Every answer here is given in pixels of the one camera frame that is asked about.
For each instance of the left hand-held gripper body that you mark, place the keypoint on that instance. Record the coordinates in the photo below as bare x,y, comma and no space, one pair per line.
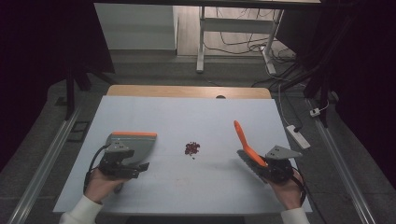
116,155

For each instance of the person's right hand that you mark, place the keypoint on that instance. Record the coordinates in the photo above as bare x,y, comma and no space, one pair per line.
288,193

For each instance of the white cabinet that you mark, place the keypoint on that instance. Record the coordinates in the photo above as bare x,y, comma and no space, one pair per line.
137,28

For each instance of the white power strip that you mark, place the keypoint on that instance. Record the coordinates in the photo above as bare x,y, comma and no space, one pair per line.
298,136

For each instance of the black floor plate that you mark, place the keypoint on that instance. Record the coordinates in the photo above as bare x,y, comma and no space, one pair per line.
79,132

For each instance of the wooden table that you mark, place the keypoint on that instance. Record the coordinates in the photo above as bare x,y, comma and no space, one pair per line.
174,90

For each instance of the pile of red beans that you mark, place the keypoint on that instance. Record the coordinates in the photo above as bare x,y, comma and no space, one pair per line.
192,148

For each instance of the black metal stand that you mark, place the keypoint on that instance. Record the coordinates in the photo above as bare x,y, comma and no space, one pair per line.
323,93
70,93

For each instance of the aluminium rail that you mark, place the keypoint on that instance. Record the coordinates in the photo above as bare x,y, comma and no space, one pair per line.
342,169
43,169

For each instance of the small white adapter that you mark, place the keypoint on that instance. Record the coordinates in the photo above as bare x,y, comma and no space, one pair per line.
315,112

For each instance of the person's white sleeve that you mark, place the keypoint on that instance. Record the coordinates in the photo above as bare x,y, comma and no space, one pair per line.
294,216
81,213

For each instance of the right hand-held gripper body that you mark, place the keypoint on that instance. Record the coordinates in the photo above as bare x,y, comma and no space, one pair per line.
281,165

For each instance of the person's left hand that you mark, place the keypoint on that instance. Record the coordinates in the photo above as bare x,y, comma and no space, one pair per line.
101,186

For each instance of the white table mat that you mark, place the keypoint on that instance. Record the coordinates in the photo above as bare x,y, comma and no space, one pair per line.
193,118

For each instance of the person's left white sleeve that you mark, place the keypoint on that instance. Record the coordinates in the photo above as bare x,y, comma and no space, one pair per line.
81,213

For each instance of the person's right white sleeve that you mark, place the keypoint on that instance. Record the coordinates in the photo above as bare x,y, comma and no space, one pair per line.
294,216

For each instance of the white desk frame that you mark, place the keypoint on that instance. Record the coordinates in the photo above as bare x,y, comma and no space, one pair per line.
236,25

